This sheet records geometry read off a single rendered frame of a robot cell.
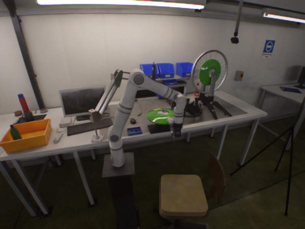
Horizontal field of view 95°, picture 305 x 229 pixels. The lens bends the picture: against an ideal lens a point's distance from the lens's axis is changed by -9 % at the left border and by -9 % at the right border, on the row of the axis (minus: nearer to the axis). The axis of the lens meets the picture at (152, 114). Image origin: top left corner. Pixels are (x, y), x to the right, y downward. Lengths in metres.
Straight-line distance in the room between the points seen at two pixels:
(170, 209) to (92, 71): 1.76
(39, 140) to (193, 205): 1.35
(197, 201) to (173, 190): 0.20
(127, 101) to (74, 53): 1.34
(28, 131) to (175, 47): 2.01
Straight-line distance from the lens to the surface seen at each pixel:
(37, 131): 1.87
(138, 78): 0.88
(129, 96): 0.95
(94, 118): 1.34
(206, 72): 1.90
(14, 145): 1.64
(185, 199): 1.36
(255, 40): 3.22
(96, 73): 2.16
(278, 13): 2.71
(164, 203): 1.32
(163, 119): 1.35
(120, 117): 0.98
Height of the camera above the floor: 1.74
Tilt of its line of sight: 27 degrees down
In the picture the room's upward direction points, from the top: straight up
